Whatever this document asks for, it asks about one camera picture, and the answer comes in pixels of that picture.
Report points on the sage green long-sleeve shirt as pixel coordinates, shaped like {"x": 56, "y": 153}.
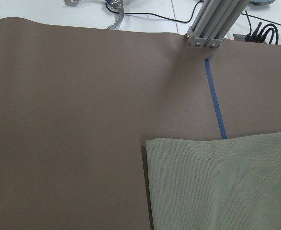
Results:
{"x": 231, "y": 184}

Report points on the blue tape grid lines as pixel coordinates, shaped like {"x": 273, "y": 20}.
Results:
{"x": 93, "y": 84}

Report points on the aluminium frame post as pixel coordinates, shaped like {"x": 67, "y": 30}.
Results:
{"x": 213, "y": 22}

